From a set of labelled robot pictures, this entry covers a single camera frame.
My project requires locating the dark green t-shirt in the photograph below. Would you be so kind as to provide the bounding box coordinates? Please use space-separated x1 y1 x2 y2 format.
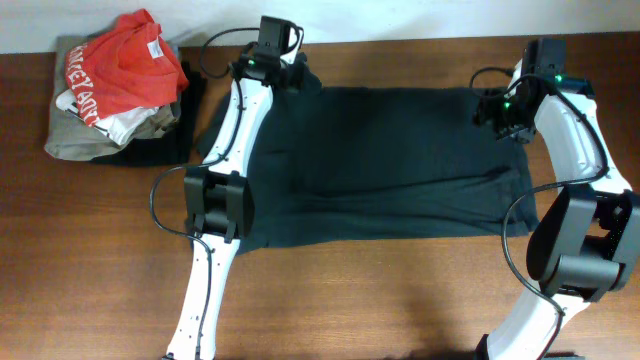
194 59 541 255

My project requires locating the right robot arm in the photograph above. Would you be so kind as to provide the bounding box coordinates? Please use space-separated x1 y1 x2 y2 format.
474 71 639 359

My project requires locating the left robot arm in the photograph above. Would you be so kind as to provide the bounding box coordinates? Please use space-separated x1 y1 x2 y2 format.
164 50 300 360

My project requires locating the black folded garment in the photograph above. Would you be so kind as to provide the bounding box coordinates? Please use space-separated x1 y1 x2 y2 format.
91 62 207 167

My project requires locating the red printed t-shirt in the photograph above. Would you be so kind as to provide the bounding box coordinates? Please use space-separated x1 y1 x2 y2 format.
64 9 189 127

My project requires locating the white folded garment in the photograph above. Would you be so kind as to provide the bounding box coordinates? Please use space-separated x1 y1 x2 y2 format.
54 90 160 145

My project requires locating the beige folded garment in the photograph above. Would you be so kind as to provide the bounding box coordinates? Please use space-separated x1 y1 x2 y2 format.
44 35 181 162

